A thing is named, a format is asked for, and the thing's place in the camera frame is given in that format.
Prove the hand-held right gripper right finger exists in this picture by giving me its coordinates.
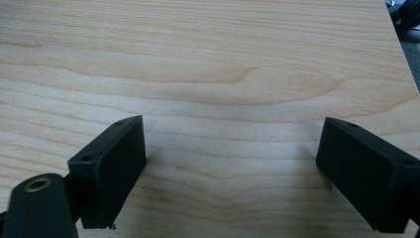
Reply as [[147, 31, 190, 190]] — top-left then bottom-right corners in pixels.
[[315, 116, 420, 234]]

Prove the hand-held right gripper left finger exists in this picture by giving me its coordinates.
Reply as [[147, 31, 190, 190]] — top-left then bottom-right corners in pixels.
[[67, 114, 148, 230]]

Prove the dark metal stand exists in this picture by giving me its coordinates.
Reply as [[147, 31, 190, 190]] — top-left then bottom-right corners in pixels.
[[384, 0, 420, 31]]

